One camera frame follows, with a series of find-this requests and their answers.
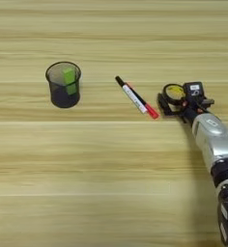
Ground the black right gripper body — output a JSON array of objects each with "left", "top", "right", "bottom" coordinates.
[{"left": 169, "top": 95, "right": 215, "bottom": 125}]

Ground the black tape roll yellow core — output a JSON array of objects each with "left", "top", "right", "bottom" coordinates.
[{"left": 161, "top": 83, "right": 186, "bottom": 106}]

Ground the white marker black cap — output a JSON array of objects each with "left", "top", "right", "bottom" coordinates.
[{"left": 114, "top": 75, "right": 150, "bottom": 115}]

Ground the small black box white label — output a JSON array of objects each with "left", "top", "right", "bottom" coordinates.
[{"left": 183, "top": 81, "right": 205, "bottom": 98}]

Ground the green rectangular block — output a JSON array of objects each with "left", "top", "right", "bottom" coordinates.
[{"left": 61, "top": 67, "right": 79, "bottom": 96}]

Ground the black mesh pen cup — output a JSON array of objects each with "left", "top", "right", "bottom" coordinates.
[{"left": 44, "top": 61, "right": 83, "bottom": 109}]

